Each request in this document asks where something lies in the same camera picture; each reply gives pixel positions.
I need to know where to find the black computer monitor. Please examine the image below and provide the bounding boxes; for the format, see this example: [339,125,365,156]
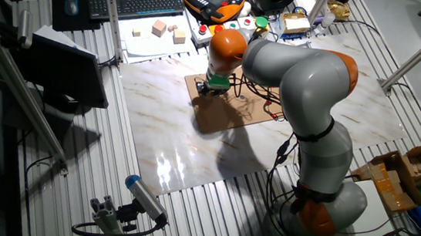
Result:
[8,31,116,119]

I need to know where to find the brown cardboard sheet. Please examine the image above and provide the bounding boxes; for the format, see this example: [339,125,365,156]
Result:
[179,62,289,143]

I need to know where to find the blue grey computer mouse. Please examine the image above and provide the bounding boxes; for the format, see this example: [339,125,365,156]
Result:
[63,0,81,18]

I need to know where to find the short aluminium profile stub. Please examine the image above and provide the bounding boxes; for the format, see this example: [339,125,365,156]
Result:
[86,194,138,236]

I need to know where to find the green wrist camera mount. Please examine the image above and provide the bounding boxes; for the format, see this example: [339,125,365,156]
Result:
[206,73,233,91]

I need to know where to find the medium wooden cube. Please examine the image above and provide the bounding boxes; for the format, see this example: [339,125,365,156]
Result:
[171,28,188,46]

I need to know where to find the white paper sheet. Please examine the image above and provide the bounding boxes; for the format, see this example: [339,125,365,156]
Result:
[113,8,199,70]

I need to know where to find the grey box with green button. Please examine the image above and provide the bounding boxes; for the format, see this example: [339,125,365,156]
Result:
[222,19,243,32]

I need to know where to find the white rounded object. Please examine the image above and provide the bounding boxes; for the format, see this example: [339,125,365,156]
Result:
[239,0,254,20]

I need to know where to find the silver cylindrical camera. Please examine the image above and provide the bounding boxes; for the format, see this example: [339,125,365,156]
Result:
[15,8,35,49]

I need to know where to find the grey box with small red button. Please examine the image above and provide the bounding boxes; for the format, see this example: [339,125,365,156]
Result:
[236,15,258,32]

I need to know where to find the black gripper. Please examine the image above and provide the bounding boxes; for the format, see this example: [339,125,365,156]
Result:
[195,80,231,99]

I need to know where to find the yellow box with green button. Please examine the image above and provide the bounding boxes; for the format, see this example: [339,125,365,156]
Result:
[251,15,271,39]

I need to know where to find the small orange brown carton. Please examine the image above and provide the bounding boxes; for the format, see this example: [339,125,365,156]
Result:
[349,159,421,215]

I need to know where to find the orange box with red button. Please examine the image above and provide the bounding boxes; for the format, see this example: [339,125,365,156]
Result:
[207,22,227,37]

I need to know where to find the small carton with white label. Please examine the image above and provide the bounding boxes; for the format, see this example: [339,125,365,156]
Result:
[278,11,312,42]

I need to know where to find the black computer keyboard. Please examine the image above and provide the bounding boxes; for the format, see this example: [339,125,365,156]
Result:
[86,0,186,29]

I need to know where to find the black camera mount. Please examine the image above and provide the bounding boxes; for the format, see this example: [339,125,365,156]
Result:
[113,197,142,234]

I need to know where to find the upright aluminium frame post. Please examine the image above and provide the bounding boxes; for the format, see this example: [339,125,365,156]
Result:
[92,0,130,64]

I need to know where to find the silver camera with blue end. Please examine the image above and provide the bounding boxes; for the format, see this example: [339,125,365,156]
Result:
[120,174,173,229]

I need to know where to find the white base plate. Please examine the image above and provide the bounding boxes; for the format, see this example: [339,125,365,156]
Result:
[338,177,409,236]

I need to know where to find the large wooden cube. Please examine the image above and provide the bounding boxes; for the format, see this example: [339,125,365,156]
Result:
[150,19,168,39]

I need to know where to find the white marble pattern mat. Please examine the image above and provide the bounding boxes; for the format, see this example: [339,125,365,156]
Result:
[106,11,417,221]

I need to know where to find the black mouse pad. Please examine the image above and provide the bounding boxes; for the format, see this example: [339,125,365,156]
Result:
[48,0,105,36]

